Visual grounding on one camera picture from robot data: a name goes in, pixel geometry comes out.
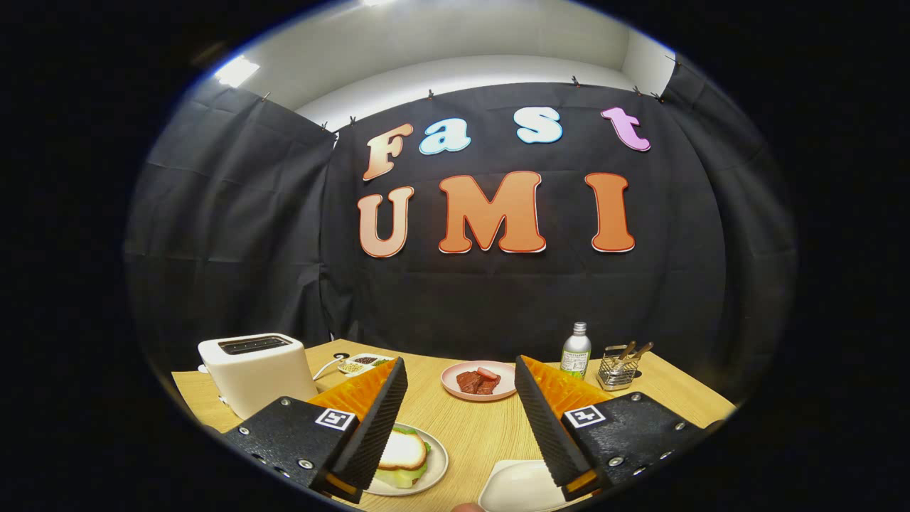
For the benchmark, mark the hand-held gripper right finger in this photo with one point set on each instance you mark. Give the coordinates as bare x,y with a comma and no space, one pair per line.
544,427

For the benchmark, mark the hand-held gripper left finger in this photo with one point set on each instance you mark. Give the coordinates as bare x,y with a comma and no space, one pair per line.
377,427

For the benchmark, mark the green lettuce leaf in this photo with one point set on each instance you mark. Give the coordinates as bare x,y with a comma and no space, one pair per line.
405,478

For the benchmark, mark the white divided bean tray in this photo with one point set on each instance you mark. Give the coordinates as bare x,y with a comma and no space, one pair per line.
364,364

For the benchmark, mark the white oval dish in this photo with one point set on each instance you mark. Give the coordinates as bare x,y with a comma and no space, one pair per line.
519,487

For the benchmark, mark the brown meat piece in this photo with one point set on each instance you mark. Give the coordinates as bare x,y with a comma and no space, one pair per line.
469,382
488,387

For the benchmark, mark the white round plate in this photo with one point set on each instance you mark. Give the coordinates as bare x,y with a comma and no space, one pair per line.
439,462

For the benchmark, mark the red sausage slice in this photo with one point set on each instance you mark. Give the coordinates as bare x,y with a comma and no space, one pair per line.
488,373

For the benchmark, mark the silver bottle green label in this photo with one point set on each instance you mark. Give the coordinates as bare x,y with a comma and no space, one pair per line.
575,352

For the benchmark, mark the pink plate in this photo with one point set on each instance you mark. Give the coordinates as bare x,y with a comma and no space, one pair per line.
455,390

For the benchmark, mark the white toaster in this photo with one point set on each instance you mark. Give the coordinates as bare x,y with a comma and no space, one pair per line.
263,380

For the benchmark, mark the black backdrop cloth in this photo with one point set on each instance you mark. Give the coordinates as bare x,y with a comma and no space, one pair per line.
498,299

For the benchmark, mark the ceiling light panel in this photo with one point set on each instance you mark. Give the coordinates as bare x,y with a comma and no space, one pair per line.
237,70

